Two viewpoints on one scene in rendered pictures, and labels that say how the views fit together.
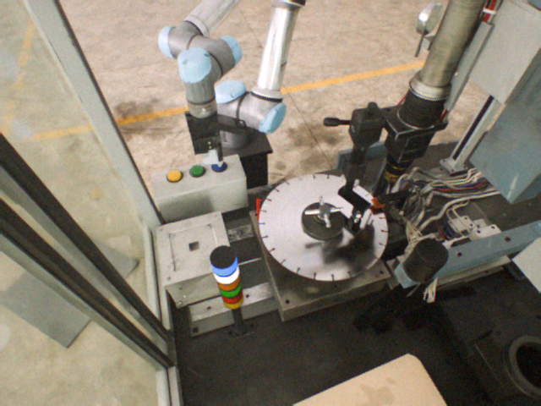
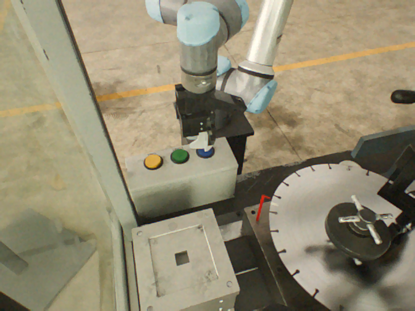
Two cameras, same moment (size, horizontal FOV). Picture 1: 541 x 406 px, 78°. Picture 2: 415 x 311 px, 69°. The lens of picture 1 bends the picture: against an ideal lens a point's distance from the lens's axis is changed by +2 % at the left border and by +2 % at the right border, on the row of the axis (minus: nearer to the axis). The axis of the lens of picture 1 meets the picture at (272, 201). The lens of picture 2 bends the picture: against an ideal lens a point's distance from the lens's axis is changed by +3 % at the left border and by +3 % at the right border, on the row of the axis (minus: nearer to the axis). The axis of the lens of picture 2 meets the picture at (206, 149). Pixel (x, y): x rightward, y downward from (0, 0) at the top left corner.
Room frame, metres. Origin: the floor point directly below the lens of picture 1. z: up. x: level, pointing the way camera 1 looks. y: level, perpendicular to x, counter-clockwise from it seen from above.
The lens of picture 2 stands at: (0.20, 0.15, 1.48)
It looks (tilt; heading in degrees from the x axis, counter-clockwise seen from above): 47 degrees down; 1
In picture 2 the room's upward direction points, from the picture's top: straight up
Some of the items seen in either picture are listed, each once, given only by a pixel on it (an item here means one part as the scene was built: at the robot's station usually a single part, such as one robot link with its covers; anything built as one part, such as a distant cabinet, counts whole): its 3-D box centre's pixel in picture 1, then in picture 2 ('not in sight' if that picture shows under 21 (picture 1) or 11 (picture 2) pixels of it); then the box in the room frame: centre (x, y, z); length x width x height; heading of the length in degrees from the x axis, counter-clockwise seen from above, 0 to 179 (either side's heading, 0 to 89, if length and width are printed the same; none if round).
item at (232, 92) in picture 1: (232, 101); (214, 79); (1.04, 0.15, 0.91); 0.13 x 0.12 x 0.14; 61
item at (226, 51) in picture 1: (215, 56); (217, 17); (0.82, 0.15, 1.21); 0.11 x 0.11 x 0.08; 61
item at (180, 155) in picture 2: (197, 172); (180, 157); (0.71, 0.24, 0.90); 0.04 x 0.04 x 0.02
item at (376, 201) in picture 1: (389, 203); not in sight; (0.54, -0.32, 0.95); 0.10 x 0.03 x 0.07; 108
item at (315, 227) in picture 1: (322, 217); (358, 226); (0.48, -0.13, 0.96); 0.11 x 0.11 x 0.03
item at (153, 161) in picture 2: (174, 176); (153, 162); (0.69, 0.30, 0.90); 0.04 x 0.04 x 0.02
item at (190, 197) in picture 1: (202, 190); (183, 178); (0.69, 0.23, 0.82); 0.28 x 0.11 x 0.15; 108
